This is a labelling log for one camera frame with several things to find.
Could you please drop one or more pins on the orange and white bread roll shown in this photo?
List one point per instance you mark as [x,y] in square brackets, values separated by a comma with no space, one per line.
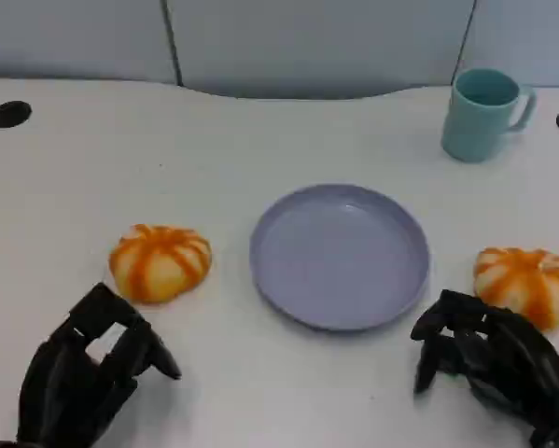
[526,284]
[160,263]

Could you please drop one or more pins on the lilac plate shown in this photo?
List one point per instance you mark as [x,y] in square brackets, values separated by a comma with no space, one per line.
[339,261]

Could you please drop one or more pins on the pale green mug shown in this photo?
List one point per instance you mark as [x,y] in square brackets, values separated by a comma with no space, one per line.
[475,126]

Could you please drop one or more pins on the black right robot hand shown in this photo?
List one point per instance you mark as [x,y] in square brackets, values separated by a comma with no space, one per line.
[512,364]

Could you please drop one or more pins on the grey partition panel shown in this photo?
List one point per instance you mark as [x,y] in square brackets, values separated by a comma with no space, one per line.
[74,37]
[526,32]
[316,46]

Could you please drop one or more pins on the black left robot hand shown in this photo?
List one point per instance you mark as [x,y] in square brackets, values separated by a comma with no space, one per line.
[64,373]

